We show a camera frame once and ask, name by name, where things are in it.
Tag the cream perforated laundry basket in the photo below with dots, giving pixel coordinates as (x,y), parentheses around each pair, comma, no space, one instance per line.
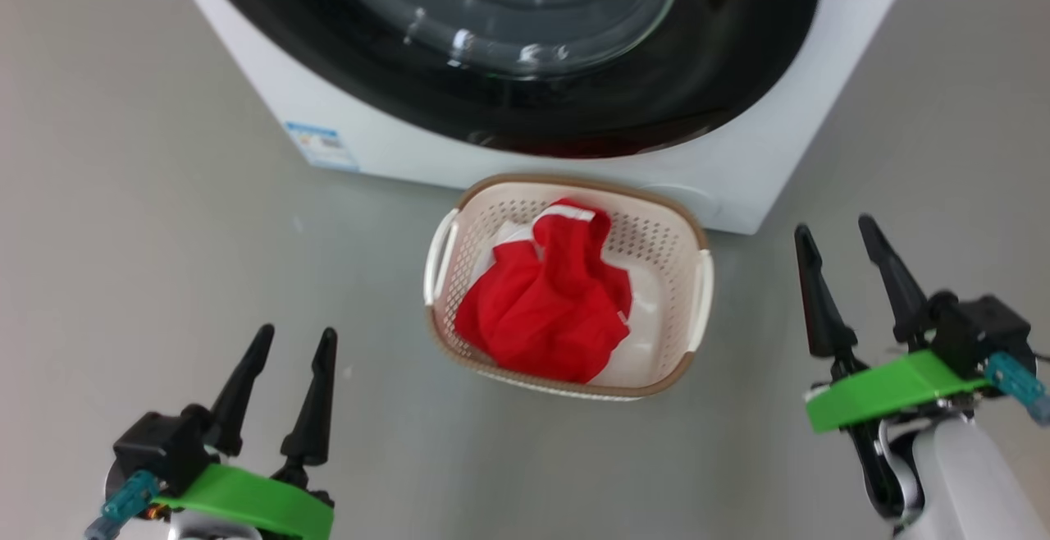
(673,253)

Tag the red garment with white trim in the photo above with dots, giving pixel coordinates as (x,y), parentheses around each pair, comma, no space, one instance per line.
(550,310)

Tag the white washing machine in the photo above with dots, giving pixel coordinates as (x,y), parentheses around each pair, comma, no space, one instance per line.
(738,171)

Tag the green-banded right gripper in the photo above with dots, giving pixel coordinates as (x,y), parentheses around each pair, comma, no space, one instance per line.
(886,392)

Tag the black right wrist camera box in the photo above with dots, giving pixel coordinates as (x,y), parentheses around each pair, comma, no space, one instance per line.
(984,335)

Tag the grey-white right robot arm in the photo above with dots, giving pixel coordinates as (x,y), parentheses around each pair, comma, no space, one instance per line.
(968,482)

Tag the blue energy label sticker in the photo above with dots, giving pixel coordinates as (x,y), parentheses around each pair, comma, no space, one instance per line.
(324,146)

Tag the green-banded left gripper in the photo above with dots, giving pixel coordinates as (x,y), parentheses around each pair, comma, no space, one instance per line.
(254,503)

